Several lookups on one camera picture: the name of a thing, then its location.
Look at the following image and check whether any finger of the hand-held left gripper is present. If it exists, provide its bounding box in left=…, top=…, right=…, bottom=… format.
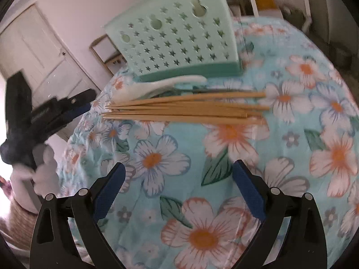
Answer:
left=67, top=88, right=97, bottom=106
left=59, top=103, right=92, bottom=127

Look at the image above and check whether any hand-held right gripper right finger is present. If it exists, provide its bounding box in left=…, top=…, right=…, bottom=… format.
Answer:
left=232, top=159, right=328, bottom=269

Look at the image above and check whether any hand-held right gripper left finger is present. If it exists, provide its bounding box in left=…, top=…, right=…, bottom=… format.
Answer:
left=29, top=163, right=127, bottom=269

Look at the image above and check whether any white ceramic spoon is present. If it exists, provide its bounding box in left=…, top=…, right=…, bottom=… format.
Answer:
left=112, top=75, right=208, bottom=102

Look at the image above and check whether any metal spoon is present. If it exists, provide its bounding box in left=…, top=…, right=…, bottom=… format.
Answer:
left=153, top=87, right=214, bottom=94

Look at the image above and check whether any bundle of wooden chopsticks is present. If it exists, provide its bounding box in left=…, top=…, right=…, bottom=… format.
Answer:
left=101, top=91, right=270, bottom=125

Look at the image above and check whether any green star-perforated utensil holder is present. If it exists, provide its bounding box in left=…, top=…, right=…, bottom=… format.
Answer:
left=104, top=0, right=243, bottom=82

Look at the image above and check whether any person's left forearm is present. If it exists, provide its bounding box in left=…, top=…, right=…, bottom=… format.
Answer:
left=10, top=176, right=45, bottom=215

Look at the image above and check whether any person's left hand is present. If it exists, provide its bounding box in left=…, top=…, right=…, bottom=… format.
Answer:
left=11, top=144, right=61, bottom=197

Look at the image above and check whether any floral blue tablecloth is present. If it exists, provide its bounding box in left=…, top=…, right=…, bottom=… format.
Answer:
left=56, top=15, right=359, bottom=269

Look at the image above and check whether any wooden chair with dark seat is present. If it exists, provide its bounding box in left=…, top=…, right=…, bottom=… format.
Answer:
left=90, top=34, right=127, bottom=76

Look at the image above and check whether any white panel door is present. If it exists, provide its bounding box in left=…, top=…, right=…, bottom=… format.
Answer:
left=0, top=3, right=99, bottom=98

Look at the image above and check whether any white box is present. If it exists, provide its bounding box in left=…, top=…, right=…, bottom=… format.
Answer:
left=258, top=8, right=284, bottom=20

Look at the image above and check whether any green sack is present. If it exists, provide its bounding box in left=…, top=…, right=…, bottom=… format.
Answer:
left=282, top=4, right=305, bottom=27

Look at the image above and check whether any white board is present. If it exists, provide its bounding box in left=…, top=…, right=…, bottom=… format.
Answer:
left=302, top=0, right=314, bottom=31

